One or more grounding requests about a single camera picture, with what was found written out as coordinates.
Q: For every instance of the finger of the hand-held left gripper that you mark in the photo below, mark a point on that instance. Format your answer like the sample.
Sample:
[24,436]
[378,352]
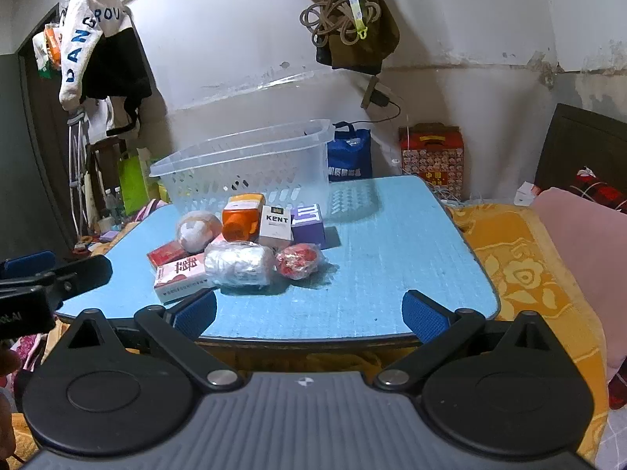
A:
[30,262]
[81,275]

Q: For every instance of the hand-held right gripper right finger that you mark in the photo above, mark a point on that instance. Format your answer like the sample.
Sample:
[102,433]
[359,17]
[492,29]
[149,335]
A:
[422,317]

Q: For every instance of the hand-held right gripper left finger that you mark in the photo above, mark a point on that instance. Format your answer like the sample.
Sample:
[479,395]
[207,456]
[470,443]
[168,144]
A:
[196,312]

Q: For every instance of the pink white box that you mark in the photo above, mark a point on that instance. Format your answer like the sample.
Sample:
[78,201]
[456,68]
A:
[181,276]

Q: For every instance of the clear plastic bottle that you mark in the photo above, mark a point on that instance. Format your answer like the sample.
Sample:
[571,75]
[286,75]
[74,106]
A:
[240,264]

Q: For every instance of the round orange white packet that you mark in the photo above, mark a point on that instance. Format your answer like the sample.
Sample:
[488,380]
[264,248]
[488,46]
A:
[196,232]

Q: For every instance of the orange bottle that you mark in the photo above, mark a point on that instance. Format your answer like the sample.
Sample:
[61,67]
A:
[240,220]

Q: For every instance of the red ball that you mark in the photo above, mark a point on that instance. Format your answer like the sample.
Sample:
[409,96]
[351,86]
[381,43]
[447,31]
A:
[298,262]

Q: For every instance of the white cigarette box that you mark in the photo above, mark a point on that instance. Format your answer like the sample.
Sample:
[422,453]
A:
[274,227]

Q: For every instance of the purple box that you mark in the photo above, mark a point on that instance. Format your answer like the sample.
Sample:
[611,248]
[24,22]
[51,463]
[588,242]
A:
[308,230]

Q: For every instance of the clear plastic basket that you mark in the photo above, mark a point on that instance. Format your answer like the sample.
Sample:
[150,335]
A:
[245,156]

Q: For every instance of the green paper bag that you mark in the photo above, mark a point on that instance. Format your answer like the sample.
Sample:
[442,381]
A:
[131,183]

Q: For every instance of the dark door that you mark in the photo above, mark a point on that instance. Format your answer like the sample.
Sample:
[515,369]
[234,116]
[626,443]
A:
[41,156]

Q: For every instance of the metal crutch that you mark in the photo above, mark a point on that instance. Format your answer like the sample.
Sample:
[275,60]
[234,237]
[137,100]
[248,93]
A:
[76,156]

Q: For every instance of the red gift box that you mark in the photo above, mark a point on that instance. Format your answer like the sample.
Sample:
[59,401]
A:
[431,161]

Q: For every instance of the small white box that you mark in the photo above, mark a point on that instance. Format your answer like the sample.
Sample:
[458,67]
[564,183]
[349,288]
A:
[525,195]

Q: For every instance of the blue shopping bag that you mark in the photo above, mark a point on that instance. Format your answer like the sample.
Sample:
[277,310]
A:
[349,156]

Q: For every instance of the pink pillow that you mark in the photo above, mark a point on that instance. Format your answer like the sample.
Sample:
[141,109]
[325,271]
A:
[592,264]

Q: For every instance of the orange white cloth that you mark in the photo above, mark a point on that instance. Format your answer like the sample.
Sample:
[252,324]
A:
[49,46]

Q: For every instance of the red plaid cloth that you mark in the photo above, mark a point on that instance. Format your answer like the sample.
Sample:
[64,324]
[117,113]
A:
[602,191]

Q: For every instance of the black charger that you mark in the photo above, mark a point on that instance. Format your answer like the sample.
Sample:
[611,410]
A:
[380,99]

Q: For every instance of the white garment blue letters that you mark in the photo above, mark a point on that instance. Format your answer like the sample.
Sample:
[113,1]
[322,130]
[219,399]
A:
[81,44]

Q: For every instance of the dark wooden headboard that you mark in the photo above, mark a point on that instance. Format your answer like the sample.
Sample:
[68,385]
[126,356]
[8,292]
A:
[578,142]

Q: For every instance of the olive bag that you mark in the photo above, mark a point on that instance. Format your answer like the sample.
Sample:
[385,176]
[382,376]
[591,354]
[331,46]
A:
[377,44]

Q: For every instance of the wooden wall block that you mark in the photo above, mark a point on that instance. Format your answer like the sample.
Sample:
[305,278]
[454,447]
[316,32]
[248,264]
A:
[368,89]

